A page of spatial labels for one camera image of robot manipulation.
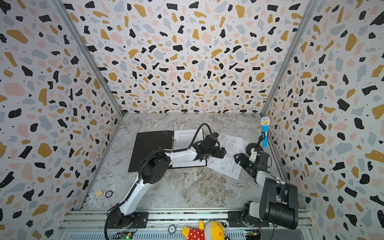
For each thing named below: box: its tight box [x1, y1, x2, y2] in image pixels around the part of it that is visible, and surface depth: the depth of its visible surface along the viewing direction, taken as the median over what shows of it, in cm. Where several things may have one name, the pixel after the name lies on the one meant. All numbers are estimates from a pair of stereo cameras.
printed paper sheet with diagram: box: [207, 133, 248, 180], surface depth 97 cm
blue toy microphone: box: [260, 116, 271, 148], surface depth 85 cm
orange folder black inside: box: [128, 130, 175, 173], surface depth 109 cm
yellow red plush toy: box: [182, 220, 226, 240], surface depth 67 cm
